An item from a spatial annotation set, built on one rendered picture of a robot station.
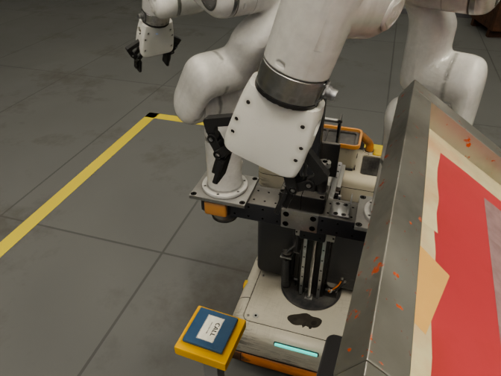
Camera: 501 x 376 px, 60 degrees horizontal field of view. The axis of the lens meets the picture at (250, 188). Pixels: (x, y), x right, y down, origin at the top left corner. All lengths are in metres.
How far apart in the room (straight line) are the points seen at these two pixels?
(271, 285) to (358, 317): 1.72
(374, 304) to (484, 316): 0.20
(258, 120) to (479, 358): 0.33
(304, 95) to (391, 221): 0.15
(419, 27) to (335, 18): 0.48
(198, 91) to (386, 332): 0.68
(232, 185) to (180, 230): 1.70
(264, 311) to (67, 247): 1.41
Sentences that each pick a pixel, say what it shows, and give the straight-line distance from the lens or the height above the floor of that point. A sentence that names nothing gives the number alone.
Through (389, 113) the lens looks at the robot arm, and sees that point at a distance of 0.98.
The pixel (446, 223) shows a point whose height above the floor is 1.47.
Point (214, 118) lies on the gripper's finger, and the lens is 0.54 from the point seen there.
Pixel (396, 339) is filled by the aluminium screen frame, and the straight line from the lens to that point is 0.35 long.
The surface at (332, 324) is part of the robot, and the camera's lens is 1.96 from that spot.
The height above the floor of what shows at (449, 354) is 1.47.
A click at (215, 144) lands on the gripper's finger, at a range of 0.55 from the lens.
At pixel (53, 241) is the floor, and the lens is 2.97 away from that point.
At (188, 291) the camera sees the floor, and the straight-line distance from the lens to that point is 2.45.
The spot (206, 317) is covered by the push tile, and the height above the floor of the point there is 0.97.
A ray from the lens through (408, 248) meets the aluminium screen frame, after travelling 0.43.
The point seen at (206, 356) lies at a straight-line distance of 1.04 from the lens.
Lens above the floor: 1.82
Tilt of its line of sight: 35 degrees down
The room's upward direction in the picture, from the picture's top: straight up
